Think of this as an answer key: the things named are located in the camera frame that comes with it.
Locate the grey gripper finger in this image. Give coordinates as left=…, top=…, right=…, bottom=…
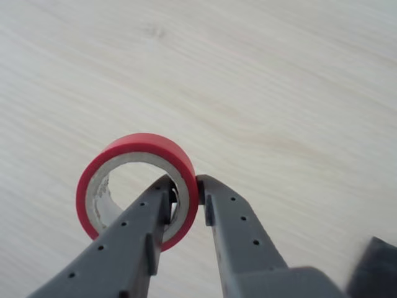
left=195, top=174, right=289, bottom=298
left=26, top=174, right=179, bottom=298

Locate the red tape roll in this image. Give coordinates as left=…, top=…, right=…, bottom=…
left=76, top=132, right=199, bottom=253

